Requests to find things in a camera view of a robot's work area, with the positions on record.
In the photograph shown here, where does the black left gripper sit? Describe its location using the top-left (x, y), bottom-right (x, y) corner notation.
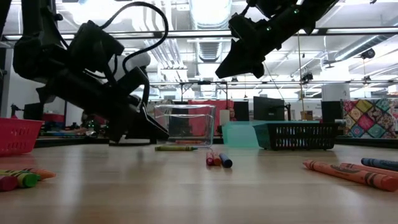
top-left (35, 67), bottom-right (170, 146)

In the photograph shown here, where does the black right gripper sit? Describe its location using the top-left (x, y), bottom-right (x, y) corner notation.
top-left (215, 6), bottom-right (312, 79)

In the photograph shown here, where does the yellow green crayon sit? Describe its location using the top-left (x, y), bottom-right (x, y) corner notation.
top-left (154, 145), bottom-right (199, 152)

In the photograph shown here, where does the blue crayon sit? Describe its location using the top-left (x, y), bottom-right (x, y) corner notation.
top-left (361, 157), bottom-right (398, 172)
top-left (218, 152), bottom-right (234, 169)

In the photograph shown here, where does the red partition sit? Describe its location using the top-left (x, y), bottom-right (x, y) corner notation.
top-left (188, 99), bottom-right (234, 138)

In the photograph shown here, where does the clear plastic container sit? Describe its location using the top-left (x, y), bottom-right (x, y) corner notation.
top-left (153, 104), bottom-right (216, 148)

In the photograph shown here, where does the large black monitor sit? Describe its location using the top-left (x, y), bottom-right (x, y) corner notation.
top-left (252, 96), bottom-right (285, 122)

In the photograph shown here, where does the white box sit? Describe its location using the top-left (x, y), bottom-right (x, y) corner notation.
top-left (219, 109), bottom-right (231, 127)

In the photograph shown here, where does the teal plastic tray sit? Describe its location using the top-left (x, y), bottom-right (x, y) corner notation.
top-left (221, 120), bottom-right (321, 149)

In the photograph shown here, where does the white desk lamp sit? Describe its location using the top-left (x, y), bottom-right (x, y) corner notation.
top-left (107, 50), bottom-right (152, 146)

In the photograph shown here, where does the black plastic basket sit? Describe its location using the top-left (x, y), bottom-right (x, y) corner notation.
top-left (252, 122), bottom-right (339, 151)

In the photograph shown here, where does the white pillar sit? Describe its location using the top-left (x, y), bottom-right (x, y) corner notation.
top-left (321, 83), bottom-right (351, 102)

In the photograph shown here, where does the bright light bar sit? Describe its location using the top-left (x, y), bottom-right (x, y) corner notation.
top-left (0, 27), bottom-right (398, 42)

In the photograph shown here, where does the red plastic basket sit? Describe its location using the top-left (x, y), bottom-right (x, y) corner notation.
top-left (0, 117), bottom-right (45, 157)

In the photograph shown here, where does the colourful patchwork quilt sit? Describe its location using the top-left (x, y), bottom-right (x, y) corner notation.
top-left (340, 98), bottom-right (398, 139)

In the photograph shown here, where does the ribbed silver air duct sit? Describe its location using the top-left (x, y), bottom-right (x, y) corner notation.
top-left (188, 0), bottom-right (233, 63)

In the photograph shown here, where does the black metal table frame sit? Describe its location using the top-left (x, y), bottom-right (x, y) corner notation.
top-left (35, 136), bottom-right (398, 149)

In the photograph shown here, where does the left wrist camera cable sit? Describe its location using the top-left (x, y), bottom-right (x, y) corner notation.
top-left (101, 1), bottom-right (170, 75)

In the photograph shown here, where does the slanted silver air duct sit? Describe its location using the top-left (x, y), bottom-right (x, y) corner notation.
top-left (334, 34), bottom-right (386, 62)

